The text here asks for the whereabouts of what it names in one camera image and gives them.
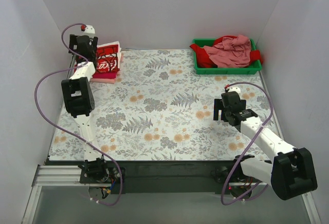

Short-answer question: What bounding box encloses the green plastic tray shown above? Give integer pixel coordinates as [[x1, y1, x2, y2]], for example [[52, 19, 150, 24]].
[[193, 38, 262, 75]]

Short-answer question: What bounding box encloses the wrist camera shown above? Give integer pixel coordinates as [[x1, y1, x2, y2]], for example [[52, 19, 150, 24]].
[[225, 86, 241, 94], [80, 25, 95, 37]]

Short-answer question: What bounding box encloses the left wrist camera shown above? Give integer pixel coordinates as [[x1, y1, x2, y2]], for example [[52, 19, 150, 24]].
[[80, 25, 95, 37]]

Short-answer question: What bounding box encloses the crumpled pink t-shirt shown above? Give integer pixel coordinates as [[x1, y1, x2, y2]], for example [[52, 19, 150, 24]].
[[203, 35, 251, 68]]

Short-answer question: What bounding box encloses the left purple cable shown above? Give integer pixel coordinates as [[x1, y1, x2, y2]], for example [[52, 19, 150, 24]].
[[35, 23, 123, 207]]

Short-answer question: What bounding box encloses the aluminium frame rail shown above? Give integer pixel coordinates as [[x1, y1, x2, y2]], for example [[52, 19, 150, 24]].
[[32, 163, 309, 188]]

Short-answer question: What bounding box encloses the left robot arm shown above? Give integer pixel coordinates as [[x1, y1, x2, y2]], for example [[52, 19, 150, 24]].
[[61, 34, 109, 183]]

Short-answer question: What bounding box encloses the crumpled red t-shirt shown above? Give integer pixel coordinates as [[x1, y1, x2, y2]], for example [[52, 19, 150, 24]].
[[190, 35, 256, 68]]

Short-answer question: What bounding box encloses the folded peach t-shirt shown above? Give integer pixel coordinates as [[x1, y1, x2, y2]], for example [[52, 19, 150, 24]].
[[90, 52, 123, 84]]

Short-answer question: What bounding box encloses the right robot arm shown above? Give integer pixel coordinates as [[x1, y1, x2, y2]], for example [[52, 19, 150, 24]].
[[213, 91, 318, 200]]

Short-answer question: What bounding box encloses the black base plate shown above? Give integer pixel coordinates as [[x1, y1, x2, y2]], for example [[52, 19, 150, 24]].
[[79, 160, 234, 194]]

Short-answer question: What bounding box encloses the white printed t-shirt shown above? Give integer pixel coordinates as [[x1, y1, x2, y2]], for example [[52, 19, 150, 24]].
[[96, 41, 122, 73]]

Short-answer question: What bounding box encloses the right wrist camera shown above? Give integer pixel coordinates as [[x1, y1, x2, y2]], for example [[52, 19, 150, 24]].
[[225, 86, 241, 94]]

